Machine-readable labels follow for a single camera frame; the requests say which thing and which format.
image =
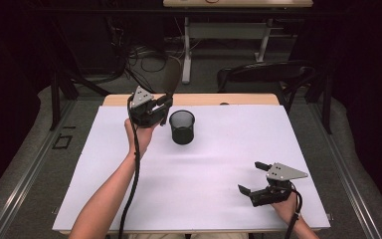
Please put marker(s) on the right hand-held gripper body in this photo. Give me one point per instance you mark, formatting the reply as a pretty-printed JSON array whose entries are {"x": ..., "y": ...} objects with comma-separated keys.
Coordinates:
[{"x": 283, "y": 172}]

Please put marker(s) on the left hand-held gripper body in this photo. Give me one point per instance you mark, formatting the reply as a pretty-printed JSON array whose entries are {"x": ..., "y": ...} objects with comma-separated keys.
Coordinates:
[{"x": 142, "y": 109}]

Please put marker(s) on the black mesh cup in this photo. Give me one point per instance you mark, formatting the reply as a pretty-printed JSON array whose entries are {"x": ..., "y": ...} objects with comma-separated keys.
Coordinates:
[{"x": 182, "y": 132}]

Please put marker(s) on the person's left hand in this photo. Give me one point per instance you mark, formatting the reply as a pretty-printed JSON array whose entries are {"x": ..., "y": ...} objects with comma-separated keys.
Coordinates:
[{"x": 141, "y": 137}]

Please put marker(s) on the person's right hand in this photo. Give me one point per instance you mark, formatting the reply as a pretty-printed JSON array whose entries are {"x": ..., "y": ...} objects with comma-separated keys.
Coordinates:
[{"x": 286, "y": 209}]

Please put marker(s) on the white table cover board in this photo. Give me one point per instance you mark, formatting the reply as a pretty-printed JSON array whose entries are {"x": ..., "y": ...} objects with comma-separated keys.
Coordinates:
[{"x": 229, "y": 149}]

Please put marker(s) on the black metal stand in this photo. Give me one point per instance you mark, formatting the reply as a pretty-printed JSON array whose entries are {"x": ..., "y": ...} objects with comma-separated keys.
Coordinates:
[
  {"x": 327, "y": 109},
  {"x": 55, "y": 99}
]

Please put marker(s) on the white-legged wooden desk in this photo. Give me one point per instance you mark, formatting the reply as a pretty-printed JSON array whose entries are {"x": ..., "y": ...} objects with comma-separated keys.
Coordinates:
[{"x": 225, "y": 30}]

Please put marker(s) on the black chair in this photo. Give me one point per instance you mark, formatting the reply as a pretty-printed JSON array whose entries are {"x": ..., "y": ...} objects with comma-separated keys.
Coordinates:
[{"x": 265, "y": 71}]

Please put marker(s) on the dark curtain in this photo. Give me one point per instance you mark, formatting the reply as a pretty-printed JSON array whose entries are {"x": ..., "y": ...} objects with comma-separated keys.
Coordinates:
[
  {"x": 6, "y": 83},
  {"x": 371, "y": 83}
]

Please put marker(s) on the aluminium floor rail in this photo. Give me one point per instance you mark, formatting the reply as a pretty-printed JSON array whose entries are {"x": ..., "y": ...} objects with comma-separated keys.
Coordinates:
[
  {"x": 30, "y": 172},
  {"x": 348, "y": 179}
]

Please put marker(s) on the black horizontal frame bar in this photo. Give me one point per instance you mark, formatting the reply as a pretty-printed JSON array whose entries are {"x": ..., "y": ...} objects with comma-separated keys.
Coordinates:
[{"x": 238, "y": 11}]

